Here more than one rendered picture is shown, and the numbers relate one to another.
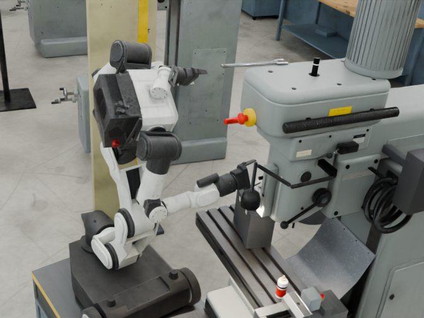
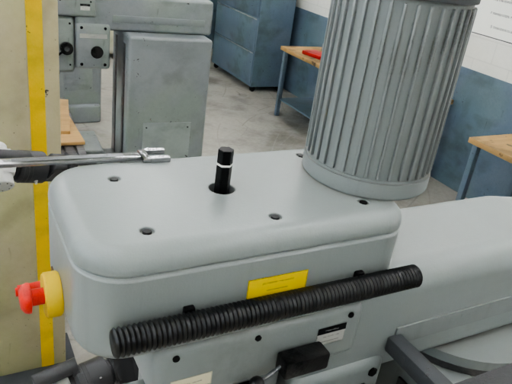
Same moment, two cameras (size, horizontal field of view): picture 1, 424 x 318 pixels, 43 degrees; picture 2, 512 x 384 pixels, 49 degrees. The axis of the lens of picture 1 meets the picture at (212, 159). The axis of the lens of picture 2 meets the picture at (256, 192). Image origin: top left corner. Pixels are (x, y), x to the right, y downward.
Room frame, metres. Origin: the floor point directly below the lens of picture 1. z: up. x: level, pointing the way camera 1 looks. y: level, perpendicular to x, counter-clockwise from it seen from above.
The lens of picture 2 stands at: (1.00, -0.32, 2.23)
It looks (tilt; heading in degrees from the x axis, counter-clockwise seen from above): 26 degrees down; 357
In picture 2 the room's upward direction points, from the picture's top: 8 degrees clockwise
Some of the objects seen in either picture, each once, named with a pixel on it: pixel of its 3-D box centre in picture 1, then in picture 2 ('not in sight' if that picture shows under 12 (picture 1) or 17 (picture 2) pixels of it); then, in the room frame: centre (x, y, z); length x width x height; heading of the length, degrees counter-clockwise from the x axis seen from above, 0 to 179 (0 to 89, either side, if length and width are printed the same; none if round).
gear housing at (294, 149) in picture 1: (313, 128); (232, 304); (1.73, -0.35, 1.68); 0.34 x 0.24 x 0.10; 118
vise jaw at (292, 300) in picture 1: (296, 307); not in sight; (1.48, -0.37, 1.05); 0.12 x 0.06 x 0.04; 26
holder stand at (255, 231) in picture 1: (253, 215); not in sight; (2.02, -0.22, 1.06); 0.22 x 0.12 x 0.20; 16
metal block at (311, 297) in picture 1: (310, 299); not in sight; (1.50, -0.42, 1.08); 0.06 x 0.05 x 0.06; 26
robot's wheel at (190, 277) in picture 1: (187, 286); not in sight; (2.11, 0.07, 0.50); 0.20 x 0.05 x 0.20; 39
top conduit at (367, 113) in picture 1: (342, 118); (284, 302); (1.60, -0.41, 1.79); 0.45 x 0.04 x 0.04; 118
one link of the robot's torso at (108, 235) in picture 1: (117, 247); not in sight; (2.15, 0.44, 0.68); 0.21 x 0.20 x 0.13; 39
